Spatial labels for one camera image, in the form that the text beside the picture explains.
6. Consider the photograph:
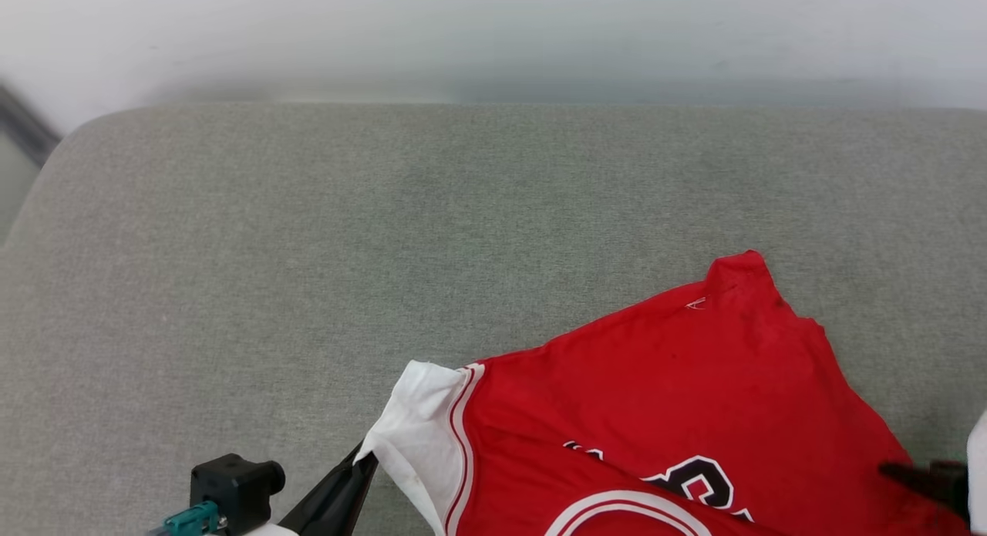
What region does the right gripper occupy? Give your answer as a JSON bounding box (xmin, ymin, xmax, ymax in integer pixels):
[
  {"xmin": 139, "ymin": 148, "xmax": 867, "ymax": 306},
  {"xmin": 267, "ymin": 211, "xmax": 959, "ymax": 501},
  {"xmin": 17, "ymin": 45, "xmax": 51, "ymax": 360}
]
[{"xmin": 878, "ymin": 409, "xmax": 987, "ymax": 536}]

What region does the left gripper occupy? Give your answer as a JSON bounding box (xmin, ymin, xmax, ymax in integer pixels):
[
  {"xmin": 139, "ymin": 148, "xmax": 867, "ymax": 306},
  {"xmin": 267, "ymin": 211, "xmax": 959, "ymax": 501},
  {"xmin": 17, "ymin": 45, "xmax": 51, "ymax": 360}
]
[{"xmin": 245, "ymin": 442, "xmax": 379, "ymax": 536}]

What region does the red and white jersey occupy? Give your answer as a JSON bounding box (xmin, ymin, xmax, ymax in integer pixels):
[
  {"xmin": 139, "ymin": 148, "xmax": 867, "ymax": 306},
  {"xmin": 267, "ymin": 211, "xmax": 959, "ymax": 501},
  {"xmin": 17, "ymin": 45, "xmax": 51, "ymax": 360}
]
[{"xmin": 355, "ymin": 249, "xmax": 979, "ymax": 536}]

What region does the grey fabric sofa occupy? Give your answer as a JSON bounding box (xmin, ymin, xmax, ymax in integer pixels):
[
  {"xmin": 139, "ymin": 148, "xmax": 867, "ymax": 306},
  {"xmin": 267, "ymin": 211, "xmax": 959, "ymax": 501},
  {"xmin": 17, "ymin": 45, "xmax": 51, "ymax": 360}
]
[{"xmin": 0, "ymin": 103, "xmax": 987, "ymax": 536}]

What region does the left teal plug camera cable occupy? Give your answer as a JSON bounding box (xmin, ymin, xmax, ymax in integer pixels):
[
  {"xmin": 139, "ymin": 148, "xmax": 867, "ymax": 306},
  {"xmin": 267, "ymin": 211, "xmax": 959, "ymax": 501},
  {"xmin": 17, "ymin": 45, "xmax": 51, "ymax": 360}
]
[{"xmin": 149, "ymin": 501, "xmax": 222, "ymax": 536}]

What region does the grey metal wall rail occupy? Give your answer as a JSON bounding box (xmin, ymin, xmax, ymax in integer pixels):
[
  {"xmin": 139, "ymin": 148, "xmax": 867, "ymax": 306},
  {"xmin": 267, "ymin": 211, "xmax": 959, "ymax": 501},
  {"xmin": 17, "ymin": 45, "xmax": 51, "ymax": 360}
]
[{"xmin": 0, "ymin": 81, "xmax": 62, "ymax": 169}]

